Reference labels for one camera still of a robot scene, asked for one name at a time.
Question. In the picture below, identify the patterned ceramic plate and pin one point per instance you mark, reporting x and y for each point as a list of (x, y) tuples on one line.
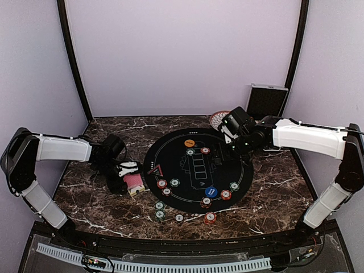
[(216, 118)]

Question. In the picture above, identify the red poker chip stack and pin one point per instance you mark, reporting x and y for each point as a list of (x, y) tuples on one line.
[(210, 218)]

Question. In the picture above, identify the red-backed playing card deck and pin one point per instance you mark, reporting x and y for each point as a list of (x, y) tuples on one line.
[(133, 181)]

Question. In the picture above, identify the yellow playing card box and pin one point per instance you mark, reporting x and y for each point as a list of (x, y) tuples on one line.
[(133, 191)]

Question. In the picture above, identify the orange black poker chip stack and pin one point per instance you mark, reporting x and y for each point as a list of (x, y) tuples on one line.
[(179, 218)]

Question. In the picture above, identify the blue small blind button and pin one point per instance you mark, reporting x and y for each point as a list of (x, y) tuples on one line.
[(211, 192)]

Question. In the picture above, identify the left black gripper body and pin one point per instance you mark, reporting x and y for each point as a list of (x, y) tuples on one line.
[(107, 168)]

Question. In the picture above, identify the white slotted cable duct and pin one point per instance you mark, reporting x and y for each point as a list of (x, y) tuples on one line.
[(151, 263)]

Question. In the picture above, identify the green poker chip stack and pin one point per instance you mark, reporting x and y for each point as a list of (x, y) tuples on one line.
[(160, 215)]

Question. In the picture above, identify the black frame post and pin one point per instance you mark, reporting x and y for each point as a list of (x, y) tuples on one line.
[(66, 32), (298, 43)]

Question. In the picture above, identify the round black poker mat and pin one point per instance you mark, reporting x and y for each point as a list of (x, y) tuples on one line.
[(196, 172)]

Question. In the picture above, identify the red triangular all-in marker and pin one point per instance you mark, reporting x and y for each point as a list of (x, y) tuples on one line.
[(156, 171)]

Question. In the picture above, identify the left black frame post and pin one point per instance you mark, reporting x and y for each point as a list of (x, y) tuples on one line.
[(66, 32)]

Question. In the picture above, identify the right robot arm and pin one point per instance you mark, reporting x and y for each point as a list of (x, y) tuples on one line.
[(342, 143)]

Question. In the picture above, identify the aluminium poker chip case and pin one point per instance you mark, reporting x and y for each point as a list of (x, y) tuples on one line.
[(266, 100)]

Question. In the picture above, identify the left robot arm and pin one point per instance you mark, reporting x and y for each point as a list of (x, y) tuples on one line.
[(25, 149)]

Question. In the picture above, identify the orange big blind button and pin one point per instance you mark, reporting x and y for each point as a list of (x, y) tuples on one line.
[(189, 143)]

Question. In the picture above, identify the right black frame post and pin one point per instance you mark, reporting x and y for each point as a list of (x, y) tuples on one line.
[(298, 43)]

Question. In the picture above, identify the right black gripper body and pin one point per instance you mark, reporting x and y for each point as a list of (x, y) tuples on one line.
[(242, 147)]

